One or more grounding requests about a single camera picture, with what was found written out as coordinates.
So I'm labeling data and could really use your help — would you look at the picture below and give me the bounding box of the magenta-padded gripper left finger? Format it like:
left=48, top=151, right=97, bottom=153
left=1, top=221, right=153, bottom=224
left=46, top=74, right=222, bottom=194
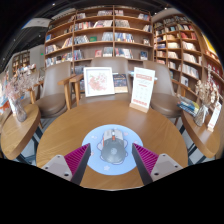
left=41, top=143, right=92, bottom=186

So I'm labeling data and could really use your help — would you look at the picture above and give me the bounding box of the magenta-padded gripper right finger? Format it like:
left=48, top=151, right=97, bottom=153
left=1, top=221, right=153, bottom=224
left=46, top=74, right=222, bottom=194
left=131, top=143, right=184, bottom=186

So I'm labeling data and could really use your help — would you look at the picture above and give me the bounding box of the grey computer mouse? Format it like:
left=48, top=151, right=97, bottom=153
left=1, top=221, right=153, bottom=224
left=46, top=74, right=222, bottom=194
left=100, top=128, right=129, bottom=165

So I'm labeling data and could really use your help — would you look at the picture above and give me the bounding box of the round light blue mouse pad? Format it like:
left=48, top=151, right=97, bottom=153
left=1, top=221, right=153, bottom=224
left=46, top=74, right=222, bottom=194
left=81, top=124, right=144, bottom=176

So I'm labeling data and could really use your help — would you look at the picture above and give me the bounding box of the round wooden side table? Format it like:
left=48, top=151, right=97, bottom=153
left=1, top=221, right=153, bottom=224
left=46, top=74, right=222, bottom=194
left=181, top=109, right=224, bottom=159
left=0, top=103, right=42, bottom=161

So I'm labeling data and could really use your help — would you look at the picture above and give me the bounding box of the stack of dark books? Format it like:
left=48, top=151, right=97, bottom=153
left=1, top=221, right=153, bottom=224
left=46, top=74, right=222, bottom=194
left=176, top=94, right=200, bottom=118

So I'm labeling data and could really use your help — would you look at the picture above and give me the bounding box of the glass vase with dried flowers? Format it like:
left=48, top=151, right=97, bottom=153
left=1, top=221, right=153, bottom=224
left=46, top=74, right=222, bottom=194
left=194, top=64, right=219, bottom=128

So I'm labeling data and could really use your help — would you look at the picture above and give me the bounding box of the white sign on wooden base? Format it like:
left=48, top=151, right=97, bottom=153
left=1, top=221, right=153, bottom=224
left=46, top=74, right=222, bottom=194
left=129, top=66, right=156, bottom=114

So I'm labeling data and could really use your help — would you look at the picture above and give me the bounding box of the glass vase with pink flowers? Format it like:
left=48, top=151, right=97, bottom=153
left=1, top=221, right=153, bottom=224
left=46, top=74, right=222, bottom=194
left=4, top=68, right=39, bottom=123

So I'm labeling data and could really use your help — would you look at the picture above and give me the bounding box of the dark covered book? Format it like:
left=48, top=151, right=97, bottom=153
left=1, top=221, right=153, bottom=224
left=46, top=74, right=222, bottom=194
left=112, top=73, right=129, bottom=94

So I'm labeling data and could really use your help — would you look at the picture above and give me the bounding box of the small white table sign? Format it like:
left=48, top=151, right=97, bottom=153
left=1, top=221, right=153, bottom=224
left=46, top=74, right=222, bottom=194
left=207, top=101, right=223, bottom=133

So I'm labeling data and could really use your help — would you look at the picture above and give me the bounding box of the white framed floral picture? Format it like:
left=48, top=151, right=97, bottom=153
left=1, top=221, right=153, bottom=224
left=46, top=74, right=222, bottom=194
left=82, top=66, right=116, bottom=98

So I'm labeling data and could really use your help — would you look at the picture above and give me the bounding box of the small distant bookshelf unit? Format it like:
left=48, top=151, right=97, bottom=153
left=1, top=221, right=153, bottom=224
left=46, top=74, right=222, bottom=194
left=11, top=49, right=32, bottom=76

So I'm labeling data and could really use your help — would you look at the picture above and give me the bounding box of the tall wooden bookshelf unit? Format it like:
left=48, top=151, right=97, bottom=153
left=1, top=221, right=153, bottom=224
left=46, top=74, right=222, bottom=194
left=152, top=14, right=223, bottom=101

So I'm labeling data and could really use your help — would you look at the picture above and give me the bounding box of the wide wooden bookshelf unit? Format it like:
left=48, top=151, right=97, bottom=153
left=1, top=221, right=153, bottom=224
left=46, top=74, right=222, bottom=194
left=43, top=4, right=155, bottom=68

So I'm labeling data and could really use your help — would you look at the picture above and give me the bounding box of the yellow wall poster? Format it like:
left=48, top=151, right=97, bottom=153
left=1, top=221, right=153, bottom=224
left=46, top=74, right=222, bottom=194
left=202, top=33, right=218, bottom=56

